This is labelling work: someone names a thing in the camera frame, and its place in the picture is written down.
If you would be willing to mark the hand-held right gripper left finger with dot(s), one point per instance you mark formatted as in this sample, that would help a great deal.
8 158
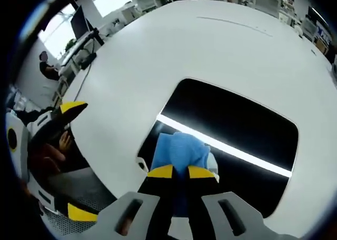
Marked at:
113 224

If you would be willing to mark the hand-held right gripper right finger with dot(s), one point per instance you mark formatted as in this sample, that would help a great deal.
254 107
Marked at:
247 224

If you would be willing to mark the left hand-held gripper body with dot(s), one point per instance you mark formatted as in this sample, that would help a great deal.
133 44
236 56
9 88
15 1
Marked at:
21 161

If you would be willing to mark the blue cleaning cloth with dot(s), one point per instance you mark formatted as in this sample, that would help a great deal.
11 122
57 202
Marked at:
181 150

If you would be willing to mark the person's left hand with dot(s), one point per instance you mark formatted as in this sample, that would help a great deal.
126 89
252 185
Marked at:
64 145

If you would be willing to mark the black power adapter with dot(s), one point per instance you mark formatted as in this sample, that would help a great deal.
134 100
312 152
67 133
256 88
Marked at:
88 59

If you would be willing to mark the black computer monitor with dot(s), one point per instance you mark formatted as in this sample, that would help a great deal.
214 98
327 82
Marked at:
79 22

